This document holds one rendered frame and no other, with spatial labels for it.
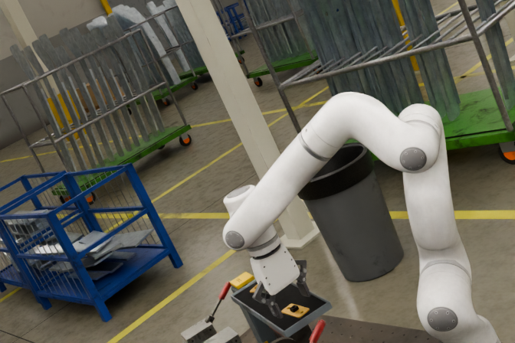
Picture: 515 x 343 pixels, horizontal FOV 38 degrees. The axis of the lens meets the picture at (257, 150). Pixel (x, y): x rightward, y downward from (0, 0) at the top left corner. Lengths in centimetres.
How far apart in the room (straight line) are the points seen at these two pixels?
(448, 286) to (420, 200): 21
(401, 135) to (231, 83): 380
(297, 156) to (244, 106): 367
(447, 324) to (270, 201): 47
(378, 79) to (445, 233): 446
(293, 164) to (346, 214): 274
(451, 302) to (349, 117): 46
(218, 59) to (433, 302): 374
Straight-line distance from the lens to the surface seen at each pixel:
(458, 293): 175
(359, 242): 449
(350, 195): 437
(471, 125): 561
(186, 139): 1081
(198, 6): 526
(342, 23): 609
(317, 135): 164
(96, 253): 613
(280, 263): 185
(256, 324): 227
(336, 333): 274
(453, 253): 182
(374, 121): 159
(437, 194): 168
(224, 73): 527
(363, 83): 622
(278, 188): 170
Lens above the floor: 198
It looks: 13 degrees down
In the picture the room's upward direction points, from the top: 25 degrees counter-clockwise
